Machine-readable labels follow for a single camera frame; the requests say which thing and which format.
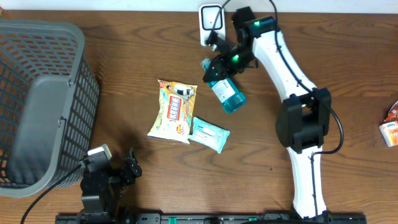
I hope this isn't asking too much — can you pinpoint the blue mouthwash bottle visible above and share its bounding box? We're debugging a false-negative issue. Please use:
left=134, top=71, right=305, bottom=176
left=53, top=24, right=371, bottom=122
left=200, top=57, right=248, bottom=114

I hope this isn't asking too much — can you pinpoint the yellow chips snack bag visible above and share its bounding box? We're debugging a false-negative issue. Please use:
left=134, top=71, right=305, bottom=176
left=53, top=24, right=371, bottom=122
left=147, top=80, right=197, bottom=144

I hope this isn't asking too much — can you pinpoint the light blue wet wipes pack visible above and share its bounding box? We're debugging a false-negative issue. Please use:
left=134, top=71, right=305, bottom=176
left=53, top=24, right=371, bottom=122
left=188, top=117, right=230, bottom=154

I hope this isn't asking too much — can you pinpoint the brown Top chocolate bar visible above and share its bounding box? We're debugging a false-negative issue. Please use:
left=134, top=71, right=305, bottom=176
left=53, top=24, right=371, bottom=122
left=384, top=101, right=398, bottom=122

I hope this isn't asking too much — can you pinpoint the small orange white tissue pack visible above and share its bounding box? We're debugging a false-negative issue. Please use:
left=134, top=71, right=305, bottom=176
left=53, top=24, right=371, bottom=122
left=379, top=121, right=397, bottom=147

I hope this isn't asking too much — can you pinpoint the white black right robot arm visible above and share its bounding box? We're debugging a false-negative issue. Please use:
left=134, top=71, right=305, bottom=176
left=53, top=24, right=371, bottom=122
left=201, top=7, right=331, bottom=221

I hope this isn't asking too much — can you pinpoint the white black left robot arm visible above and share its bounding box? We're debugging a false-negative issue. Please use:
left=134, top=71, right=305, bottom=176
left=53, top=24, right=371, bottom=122
left=80, top=144, right=142, bottom=223

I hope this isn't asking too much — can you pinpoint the white barcode scanner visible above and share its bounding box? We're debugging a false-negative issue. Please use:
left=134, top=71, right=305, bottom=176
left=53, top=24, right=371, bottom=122
left=198, top=4, right=226, bottom=46

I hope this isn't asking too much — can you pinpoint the grey plastic mesh basket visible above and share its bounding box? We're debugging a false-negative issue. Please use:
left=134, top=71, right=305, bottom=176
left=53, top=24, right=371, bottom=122
left=1, top=19, right=100, bottom=197

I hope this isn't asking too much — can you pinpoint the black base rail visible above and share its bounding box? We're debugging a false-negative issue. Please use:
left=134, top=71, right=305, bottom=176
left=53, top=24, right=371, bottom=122
left=55, top=212, right=368, bottom=224

